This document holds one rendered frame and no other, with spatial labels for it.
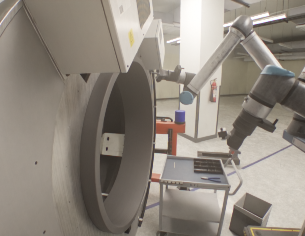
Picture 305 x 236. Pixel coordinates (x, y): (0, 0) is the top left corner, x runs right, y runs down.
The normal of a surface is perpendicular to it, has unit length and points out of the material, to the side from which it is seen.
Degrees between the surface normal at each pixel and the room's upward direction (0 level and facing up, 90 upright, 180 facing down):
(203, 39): 90
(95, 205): 97
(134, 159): 48
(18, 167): 90
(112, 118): 89
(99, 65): 125
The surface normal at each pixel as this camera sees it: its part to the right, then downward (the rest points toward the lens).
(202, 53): 0.47, 0.21
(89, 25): -0.17, 0.74
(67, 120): 0.98, 0.04
